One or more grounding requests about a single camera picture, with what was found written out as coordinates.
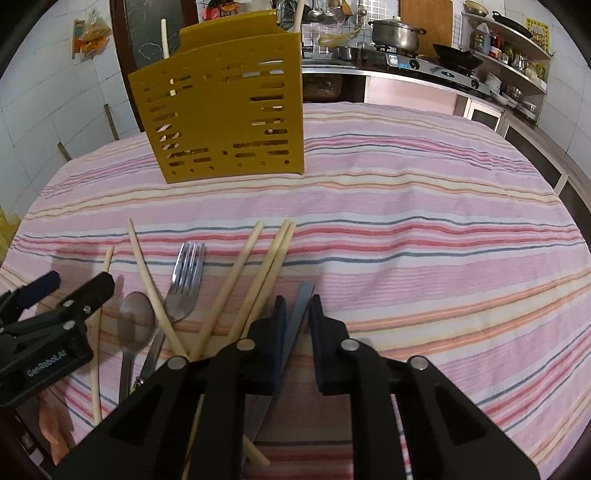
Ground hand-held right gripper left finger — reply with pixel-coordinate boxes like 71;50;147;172
51;295;289;480

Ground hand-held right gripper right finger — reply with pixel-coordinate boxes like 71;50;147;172
308;294;541;480

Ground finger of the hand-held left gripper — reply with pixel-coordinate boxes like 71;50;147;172
0;270;62;325
0;271;116;341

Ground steel table knife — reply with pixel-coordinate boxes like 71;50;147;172
242;282;315;446

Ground yellow slotted utensil holder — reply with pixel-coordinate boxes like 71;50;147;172
127;9;305;184

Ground person's left forearm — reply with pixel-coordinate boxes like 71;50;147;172
38;391;78;465

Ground row of hanging kitchen utensils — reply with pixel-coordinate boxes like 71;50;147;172
277;0;354;27

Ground steel spoon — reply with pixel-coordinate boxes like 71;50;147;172
117;291;156;407

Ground steel fork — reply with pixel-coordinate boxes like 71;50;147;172
136;241;206;386

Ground hanging clear plastic bag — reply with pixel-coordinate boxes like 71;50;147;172
73;13;112;59

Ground brown frosted glass door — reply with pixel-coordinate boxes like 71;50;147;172
110;0;200;134

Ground steel gas stove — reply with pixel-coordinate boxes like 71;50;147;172
360;46;493;96

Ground black wok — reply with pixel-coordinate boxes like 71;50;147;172
431;42;484;71

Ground steel cooking pot with lid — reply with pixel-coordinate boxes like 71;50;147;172
369;16;426;53

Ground rectangular wooden cutting board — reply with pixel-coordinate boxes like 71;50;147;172
399;0;454;59

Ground steel corner shelf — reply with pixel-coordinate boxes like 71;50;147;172
461;11;553;121

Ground black pan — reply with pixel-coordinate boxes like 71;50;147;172
491;10;534;40

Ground wooden sticks against wall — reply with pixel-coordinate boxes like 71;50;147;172
56;103;122;163

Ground yellow wall poster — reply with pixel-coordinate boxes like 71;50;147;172
525;17;551;54

